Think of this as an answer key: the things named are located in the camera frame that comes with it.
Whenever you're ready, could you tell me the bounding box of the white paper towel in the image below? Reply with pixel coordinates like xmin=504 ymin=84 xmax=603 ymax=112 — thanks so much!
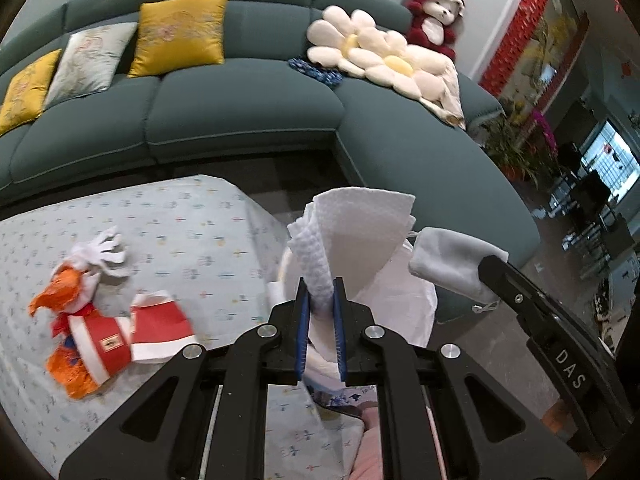
xmin=287 ymin=187 xmax=417 ymax=322

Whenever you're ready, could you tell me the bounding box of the beige quilted blanket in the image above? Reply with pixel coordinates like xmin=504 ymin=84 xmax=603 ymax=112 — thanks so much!
xmin=420 ymin=64 xmax=467 ymax=131

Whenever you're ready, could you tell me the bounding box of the red plush toy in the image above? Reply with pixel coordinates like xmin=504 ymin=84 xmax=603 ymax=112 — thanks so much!
xmin=404 ymin=0 xmax=466 ymax=61

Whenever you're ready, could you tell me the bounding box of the grey cloth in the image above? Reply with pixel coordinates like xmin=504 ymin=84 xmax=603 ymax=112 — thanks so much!
xmin=409 ymin=227 xmax=511 ymax=311

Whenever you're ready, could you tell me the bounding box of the yellow embroidered cushion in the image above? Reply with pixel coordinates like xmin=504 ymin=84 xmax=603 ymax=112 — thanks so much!
xmin=0 ymin=49 xmax=62 ymax=136
xmin=127 ymin=0 xmax=231 ymax=79

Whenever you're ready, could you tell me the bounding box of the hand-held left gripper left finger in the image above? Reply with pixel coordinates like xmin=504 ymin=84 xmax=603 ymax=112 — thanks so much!
xmin=59 ymin=277 xmax=312 ymax=480

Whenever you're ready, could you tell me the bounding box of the potted plant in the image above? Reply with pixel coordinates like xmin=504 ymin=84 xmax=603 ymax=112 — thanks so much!
xmin=482 ymin=105 xmax=560 ymax=182

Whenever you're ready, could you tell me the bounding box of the patterned light tablecloth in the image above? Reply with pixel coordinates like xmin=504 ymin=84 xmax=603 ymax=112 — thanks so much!
xmin=0 ymin=175 xmax=366 ymax=480

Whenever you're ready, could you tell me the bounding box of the bright window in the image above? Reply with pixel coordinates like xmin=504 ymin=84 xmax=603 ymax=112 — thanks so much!
xmin=580 ymin=120 xmax=640 ymax=199

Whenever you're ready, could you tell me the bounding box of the green curved sofa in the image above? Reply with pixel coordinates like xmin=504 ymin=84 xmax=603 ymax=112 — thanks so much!
xmin=0 ymin=0 xmax=541 ymax=271

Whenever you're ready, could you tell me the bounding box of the white lined trash bin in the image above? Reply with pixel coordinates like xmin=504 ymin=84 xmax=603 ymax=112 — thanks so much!
xmin=267 ymin=237 xmax=440 ymax=413

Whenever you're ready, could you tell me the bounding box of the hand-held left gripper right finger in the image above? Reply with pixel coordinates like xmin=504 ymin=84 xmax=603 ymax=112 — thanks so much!
xmin=332 ymin=277 xmax=588 ymax=480

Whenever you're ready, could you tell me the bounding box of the white flower plush cushion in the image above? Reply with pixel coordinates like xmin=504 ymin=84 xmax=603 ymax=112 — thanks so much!
xmin=306 ymin=5 xmax=401 ymax=79
xmin=360 ymin=30 xmax=457 ymax=104

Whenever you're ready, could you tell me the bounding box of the orange crinkled wrapper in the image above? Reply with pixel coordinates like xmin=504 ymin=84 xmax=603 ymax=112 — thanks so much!
xmin=29 ymin=264 xmax=103 ymax=401

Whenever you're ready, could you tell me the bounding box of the white cotton glove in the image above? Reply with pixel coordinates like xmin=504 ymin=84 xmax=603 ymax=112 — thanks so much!
xmin=72 ymin=226 xmax=134 ymax=279

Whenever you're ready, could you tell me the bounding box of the framed floral painting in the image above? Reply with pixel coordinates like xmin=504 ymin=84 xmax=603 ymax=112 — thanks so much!
xmin=505 ymin=0 xmax=592 ymax=117

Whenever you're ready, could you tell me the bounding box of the blue patterned cloth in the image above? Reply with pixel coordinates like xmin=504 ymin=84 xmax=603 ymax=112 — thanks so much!
xmin=288 ymin=56 xmax=344 ymax=86

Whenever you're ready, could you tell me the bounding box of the grey embroidered cushion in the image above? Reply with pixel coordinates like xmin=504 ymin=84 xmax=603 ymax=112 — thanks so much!
xmin=44 ymin=22 xmax=138 ymax=109

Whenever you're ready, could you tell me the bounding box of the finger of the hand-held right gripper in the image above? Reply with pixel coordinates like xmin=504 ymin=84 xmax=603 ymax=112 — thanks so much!
xmin=477 ymin=255 xmax=562 ymax=342

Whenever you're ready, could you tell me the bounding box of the red hanging decoration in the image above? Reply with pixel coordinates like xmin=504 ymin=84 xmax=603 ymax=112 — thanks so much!
xmin=479 ymin=0 xmax=562 ymax=98

